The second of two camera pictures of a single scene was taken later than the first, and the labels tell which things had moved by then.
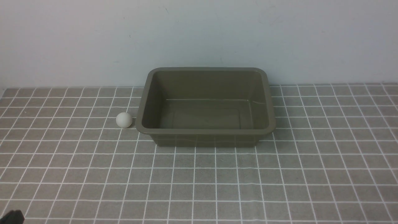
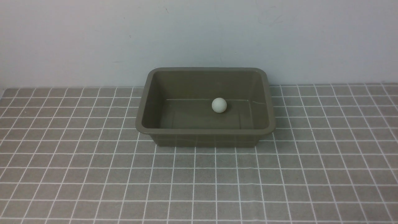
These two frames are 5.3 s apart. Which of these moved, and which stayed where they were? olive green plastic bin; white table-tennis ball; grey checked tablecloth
Moved: white table-tennis ball
Stayed: grey checked tablecloth; olive green plastic bin
